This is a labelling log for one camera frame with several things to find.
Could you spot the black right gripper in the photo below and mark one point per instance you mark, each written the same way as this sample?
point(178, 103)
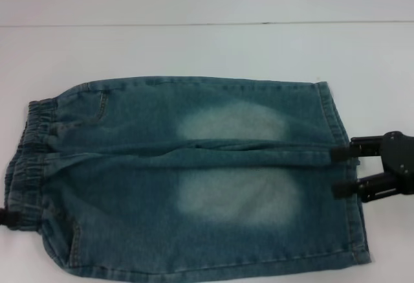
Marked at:
point(399, 160)

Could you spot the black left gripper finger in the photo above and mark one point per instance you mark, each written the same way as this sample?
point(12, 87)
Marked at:
point(2, 218)

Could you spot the blue denim shorts basketball print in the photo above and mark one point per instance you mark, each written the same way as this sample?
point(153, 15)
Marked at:
point(194, 153)

